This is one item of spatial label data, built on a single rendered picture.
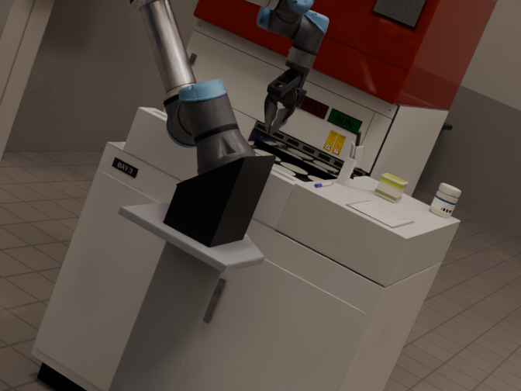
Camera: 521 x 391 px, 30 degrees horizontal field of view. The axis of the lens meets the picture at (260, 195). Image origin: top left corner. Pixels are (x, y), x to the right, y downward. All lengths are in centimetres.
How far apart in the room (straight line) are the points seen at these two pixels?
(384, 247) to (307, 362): 40
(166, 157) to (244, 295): 47
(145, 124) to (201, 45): 70
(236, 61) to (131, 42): 273
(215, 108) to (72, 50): 339
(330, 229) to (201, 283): 44
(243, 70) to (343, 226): 99
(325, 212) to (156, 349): 60
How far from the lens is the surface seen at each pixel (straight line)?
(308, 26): 273
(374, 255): 263
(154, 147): 290
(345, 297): 267
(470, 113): 971
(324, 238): 267
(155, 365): 251
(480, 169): 968
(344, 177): 293
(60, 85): 576
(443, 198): 311
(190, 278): 242
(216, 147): 236
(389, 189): 300
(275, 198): 272
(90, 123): 615
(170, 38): 258
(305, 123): 336
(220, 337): 284
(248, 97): 345
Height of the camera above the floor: 149
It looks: 13 degrees down
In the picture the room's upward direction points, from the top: 22 degrees clockwise
